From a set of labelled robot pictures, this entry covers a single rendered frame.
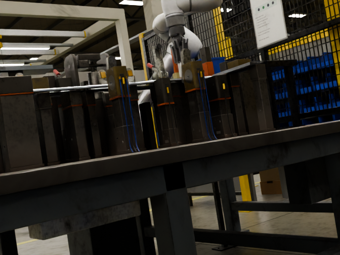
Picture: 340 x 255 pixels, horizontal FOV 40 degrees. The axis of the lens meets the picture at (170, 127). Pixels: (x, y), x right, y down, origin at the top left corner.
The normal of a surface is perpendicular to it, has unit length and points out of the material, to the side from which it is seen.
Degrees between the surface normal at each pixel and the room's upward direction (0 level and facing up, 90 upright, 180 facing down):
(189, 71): 90
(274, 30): 90
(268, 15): 90
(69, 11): 90
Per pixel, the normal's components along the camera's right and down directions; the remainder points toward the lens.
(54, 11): 0.61, -0.12
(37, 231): -0.78, 0.10
